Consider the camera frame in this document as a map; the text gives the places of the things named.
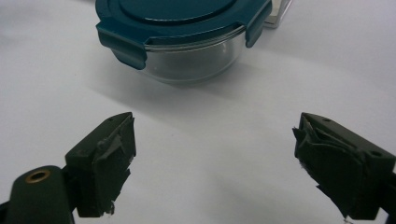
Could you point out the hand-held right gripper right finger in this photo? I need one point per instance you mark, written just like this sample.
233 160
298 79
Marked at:
339 168

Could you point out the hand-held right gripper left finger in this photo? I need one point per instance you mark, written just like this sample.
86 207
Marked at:
102 168

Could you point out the glass bowl with teal lid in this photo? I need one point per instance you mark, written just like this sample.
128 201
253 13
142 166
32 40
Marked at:
174 21

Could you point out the round glass container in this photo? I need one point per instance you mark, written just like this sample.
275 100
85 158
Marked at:
194 60

